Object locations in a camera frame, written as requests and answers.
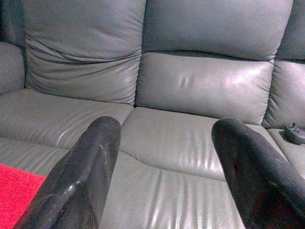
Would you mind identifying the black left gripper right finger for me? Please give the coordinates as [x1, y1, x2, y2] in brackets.
[211, 117, 305, 229]

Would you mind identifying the red garment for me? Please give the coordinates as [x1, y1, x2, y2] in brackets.
[0, 163, 47, 229]

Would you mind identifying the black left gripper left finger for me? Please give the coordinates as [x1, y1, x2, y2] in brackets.
[14, 115, 122, 229]

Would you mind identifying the grey leather sofa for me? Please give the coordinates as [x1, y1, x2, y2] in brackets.
[0, 0, 305, 229]

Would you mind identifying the black remote control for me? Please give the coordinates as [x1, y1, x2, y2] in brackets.
[280, 122, 305, 146]

